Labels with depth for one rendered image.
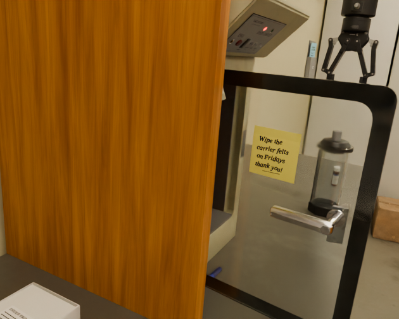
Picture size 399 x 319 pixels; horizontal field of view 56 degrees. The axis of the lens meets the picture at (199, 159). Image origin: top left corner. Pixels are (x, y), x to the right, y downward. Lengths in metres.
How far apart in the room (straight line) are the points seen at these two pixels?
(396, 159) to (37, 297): 3.36
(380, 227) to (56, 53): 3.15
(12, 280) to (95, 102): 0.42
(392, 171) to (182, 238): 3.27
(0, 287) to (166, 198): 0.41
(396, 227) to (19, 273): 3.07
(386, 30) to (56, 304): 3.37
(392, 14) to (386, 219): 1.70
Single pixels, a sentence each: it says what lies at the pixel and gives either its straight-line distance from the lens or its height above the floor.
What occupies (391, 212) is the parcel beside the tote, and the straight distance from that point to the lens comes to 3.50.
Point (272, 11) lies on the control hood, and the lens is 0.70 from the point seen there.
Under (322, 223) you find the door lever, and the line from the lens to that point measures 0.54.
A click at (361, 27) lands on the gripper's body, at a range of 1.19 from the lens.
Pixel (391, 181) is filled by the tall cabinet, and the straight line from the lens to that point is 3.81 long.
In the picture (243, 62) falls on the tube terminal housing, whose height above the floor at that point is 1.40.
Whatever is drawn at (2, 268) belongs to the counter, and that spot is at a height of 0.94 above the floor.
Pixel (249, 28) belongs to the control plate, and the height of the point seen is 1.46.
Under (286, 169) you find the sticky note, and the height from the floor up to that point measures 1.25.
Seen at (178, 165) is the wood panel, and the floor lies 1.24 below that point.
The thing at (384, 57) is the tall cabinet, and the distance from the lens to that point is 3.68.
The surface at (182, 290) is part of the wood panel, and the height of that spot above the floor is 1.02.
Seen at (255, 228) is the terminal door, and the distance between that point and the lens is 0.64.
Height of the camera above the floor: 1.42
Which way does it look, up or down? 16 degrees down
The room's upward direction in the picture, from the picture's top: 4 degrees clockwise
